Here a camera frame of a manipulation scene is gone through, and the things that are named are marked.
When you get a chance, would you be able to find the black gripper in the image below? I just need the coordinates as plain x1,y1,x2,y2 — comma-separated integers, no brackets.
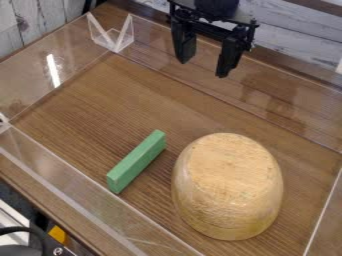
167,0,259,78

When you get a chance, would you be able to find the green rectangular block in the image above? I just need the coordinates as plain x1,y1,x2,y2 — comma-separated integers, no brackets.
105,130,165,194

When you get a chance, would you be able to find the upside-down brown wooden bowl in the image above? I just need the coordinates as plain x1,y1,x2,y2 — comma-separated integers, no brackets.
171,133,283,241

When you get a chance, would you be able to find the clear acrylic corner bracket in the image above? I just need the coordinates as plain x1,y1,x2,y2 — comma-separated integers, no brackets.
85,13,135,53

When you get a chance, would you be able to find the clear acrylic enclosure wall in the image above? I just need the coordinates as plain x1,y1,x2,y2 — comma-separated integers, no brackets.
0,113,204,256

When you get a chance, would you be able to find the black cable bottom left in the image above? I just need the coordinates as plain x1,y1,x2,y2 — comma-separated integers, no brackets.
0,226,51,256

